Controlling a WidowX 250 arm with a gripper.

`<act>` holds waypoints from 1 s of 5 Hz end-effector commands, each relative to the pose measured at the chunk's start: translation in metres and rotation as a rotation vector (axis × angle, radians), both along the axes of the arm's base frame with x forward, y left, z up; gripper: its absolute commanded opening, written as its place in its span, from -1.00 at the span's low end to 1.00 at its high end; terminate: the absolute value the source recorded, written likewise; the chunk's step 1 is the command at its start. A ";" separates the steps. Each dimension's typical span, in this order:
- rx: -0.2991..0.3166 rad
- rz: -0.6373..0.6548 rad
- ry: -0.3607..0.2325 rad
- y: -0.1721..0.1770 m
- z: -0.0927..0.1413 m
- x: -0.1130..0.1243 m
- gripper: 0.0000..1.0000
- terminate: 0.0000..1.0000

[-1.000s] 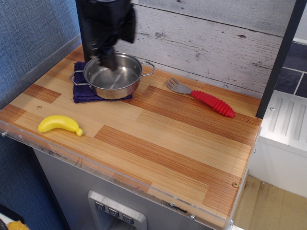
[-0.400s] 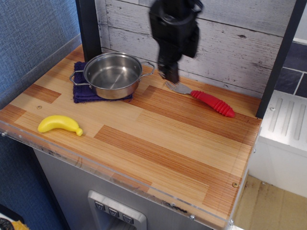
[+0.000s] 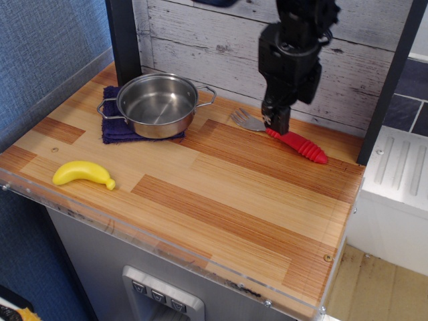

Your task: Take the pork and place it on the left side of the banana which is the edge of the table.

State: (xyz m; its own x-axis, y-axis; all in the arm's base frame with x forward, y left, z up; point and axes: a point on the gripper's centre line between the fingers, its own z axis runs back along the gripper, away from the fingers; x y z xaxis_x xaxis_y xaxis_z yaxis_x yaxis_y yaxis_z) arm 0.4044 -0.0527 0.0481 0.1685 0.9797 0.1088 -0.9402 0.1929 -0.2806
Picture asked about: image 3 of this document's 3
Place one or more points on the yellow plastic banana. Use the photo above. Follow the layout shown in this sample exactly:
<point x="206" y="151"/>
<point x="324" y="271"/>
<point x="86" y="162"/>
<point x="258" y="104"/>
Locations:
<point x="85" y="170"/>

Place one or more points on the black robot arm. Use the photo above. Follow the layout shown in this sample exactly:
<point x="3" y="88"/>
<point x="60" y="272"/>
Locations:
<point x="323" y="13"/>

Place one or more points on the silver dispenser button panel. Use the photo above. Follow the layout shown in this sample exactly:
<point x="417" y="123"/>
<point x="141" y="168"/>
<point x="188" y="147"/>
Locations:
<point x="153" y="299"/>

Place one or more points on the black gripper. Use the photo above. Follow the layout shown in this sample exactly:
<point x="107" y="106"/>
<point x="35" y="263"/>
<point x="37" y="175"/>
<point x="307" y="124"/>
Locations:
<point x="288" y="60"/>

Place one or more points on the black right vertical post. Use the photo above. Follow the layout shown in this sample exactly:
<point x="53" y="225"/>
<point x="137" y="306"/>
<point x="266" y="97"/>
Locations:
<point x="403" y="49"/>

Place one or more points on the black vertical post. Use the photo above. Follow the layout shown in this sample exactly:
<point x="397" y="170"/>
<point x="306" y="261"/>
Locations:
<point x="124" y="40"/>
<point x="403" y="49"/>

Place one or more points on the stainless steel pot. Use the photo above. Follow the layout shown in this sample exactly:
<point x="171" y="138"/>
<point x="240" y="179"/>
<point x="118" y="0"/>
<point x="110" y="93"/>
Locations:
<point x="155" y="106"/>

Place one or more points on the clear acrylic table edge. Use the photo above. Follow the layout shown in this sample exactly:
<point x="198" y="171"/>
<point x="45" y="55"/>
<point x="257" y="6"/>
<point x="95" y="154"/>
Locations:
<point x="312" y="263"/>

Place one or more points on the purple folded cloth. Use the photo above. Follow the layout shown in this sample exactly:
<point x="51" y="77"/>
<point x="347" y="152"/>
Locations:
<point x="116" y="130"/>

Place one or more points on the white toy sink unit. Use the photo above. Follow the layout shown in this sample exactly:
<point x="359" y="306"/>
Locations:
<point x="390" y="212"/>

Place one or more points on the red handled metal fork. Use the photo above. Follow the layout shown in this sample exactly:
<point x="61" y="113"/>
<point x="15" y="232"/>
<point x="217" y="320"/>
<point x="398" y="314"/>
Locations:
<point x="300" y="144"/>

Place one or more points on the yellow object bottom left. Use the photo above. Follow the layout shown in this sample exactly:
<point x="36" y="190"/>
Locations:
<point x="27" y="315"/>

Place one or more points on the grey toy fridge cabinet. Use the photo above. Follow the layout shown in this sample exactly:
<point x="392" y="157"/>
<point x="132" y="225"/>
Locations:
<point x="234" y="285"/>

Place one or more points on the black left vertical post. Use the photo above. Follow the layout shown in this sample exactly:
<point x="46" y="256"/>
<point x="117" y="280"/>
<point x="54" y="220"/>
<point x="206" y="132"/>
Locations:
<point x="124" y="40"/>

